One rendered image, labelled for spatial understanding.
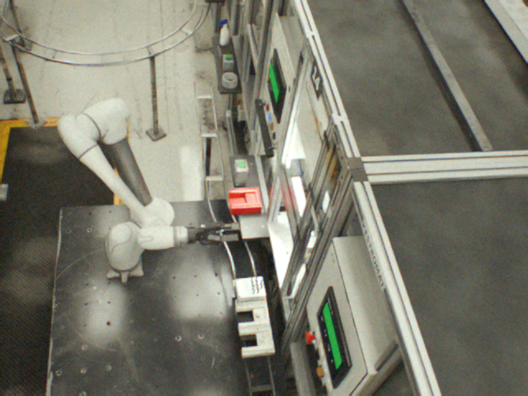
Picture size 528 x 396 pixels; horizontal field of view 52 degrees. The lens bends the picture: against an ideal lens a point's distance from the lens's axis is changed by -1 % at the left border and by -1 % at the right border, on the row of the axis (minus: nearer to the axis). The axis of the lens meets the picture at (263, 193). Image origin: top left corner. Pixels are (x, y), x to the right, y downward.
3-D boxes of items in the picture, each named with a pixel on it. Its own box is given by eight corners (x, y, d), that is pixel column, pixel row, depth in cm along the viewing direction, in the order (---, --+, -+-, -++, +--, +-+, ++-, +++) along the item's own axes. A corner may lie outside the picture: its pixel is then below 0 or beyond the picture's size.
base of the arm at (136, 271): (106, 286, 266) (105, 280, 261) (106, 248, 279) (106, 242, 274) (143, 283, 269) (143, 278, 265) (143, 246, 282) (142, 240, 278)
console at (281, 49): (257, 94, 262) (269, 11, 226) (314, 93, 267) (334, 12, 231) (271, 159, 237) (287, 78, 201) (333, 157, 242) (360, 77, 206)
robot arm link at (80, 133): (81, 153, 221) (106, 136, 228) (52, 119, 219) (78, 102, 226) (75, 162, 232) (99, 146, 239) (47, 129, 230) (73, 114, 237)
